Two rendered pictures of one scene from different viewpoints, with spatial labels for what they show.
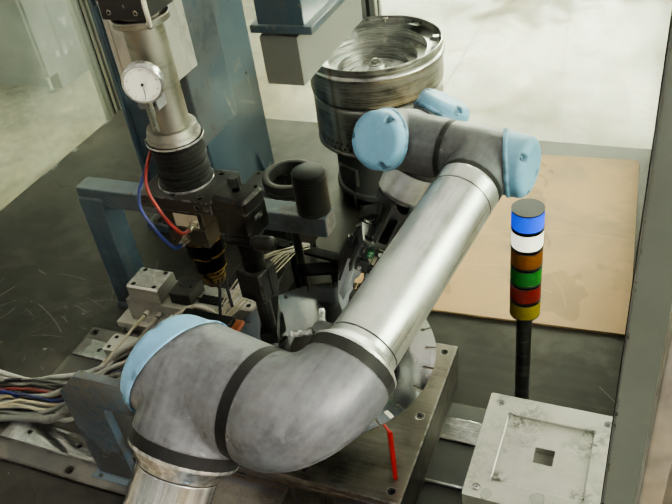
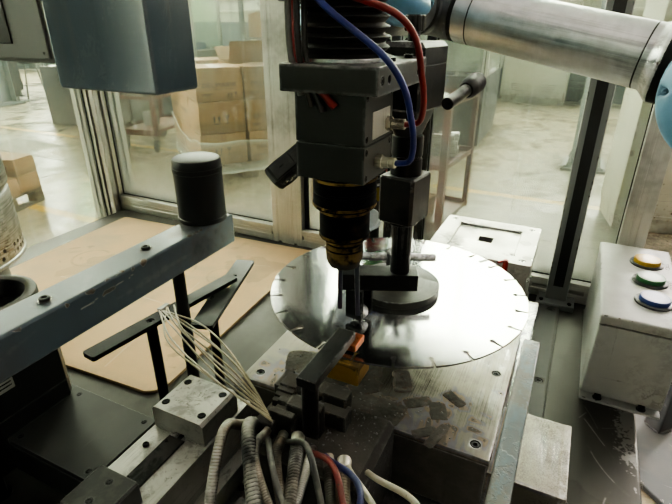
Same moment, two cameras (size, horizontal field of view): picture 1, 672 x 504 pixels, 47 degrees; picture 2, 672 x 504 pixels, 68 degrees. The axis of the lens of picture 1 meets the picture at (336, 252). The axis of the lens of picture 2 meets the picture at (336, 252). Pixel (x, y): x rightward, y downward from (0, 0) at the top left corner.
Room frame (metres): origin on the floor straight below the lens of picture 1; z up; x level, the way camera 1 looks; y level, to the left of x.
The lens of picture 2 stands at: (0.93, 0.61, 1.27)
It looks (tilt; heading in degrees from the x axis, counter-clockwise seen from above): 25 degrees down; 269
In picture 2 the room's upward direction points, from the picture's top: straight up
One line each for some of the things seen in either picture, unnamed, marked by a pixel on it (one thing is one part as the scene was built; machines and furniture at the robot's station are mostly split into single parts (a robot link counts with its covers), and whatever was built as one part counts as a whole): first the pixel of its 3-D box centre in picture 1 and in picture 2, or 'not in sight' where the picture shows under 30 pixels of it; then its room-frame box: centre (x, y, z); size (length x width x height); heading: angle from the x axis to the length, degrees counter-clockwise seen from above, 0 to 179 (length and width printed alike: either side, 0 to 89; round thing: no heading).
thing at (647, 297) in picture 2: not in sight; (653, 302); (0.45, 0.00, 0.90); 0.04 x 0.04 x 0.02
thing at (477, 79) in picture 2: (255, 233); (448, 89); (0.81, 0.10, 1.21); 0.08 x 0.06 x 0.03; 63
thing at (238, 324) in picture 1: (215, 332); (330, 377); (0.93, 0.21, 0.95); 0.10 x 0.03 x 0.07; 63
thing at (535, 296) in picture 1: (525, 287); not in sight; (0.84, -0.27, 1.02); 0.05 x 0.04 x 0.03; 153
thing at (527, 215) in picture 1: (527, 216); not in sight; (0.84, -0.27, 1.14); 0.05 x 0.04 x 0.03; 153
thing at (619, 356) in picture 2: not in sight; (627, 319); (0.43, -0.07, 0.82); 0.28 x 0.11 x 0.15; 63
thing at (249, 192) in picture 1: (247, 238); (408, 127); (0.85, 0.11, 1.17); 0.06 x 0.05 x 0.20; 54
